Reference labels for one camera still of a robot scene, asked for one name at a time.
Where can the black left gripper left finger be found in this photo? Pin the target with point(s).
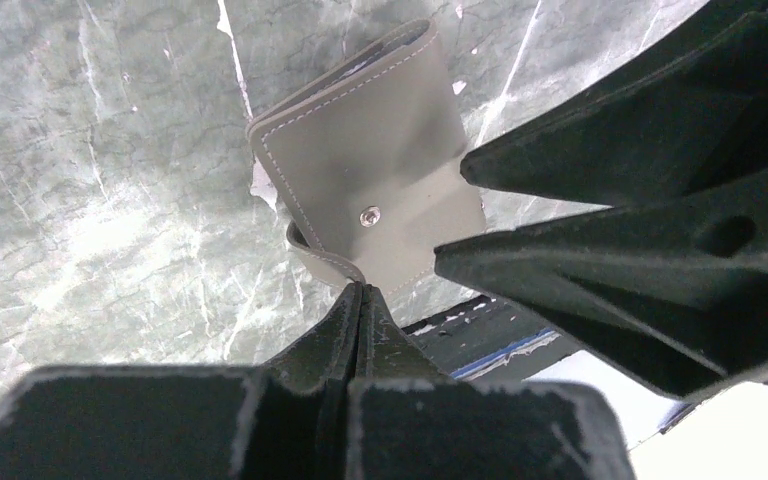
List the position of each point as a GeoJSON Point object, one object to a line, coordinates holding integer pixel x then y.
{"type": "Point", "coordinates": [281, 420]}

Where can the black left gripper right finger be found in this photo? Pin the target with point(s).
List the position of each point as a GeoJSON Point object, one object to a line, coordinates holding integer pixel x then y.
{"type": "Point", "coordinates": [408, 420]}

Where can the grey leather card holder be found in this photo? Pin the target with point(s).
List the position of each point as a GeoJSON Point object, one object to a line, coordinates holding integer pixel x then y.
{"type": "Point", "coordinates": [366, 159]}

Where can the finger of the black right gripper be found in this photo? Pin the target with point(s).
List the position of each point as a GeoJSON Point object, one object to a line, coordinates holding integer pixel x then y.
{"type": "Point", "coordinates": [674, 295]}
{"type": "Point", "coordinates": [688, 114]}

